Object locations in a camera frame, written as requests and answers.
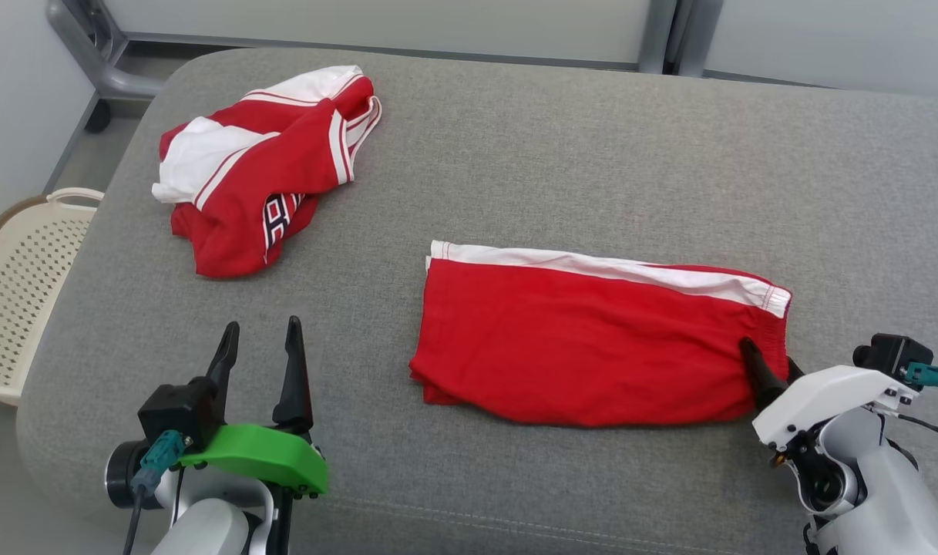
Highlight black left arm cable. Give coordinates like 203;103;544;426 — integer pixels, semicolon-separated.
122;486;147;555

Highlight teal left camera connector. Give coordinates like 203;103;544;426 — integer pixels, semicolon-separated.
129;430;189;496

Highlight teal right camera connector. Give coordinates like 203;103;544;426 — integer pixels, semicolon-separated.
904;362;938;395

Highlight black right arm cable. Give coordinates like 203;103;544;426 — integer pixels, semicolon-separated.
896;414;938;449

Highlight grey partition frame post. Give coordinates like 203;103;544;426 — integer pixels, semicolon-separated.
46;0;166;101

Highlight teal camera connector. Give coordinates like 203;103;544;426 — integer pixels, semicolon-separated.
129;430;189;496
904;362;938;395

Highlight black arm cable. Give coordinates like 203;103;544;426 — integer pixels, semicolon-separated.
122;486;147;555
896;414;938;449

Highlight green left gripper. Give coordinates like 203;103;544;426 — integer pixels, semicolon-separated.
180;316;329;498

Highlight red shorts with white trim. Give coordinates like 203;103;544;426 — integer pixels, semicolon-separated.
408;240;792;428

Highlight red and white jersey shirt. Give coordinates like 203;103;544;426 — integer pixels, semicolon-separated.
152;66;383;279

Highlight grey double partition post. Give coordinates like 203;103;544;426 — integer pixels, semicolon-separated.
638;0;725;77

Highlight cream plastic laundry basket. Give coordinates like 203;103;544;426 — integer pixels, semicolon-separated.
0;187;106;407

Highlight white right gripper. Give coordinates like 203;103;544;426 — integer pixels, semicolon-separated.
740;337;921;457

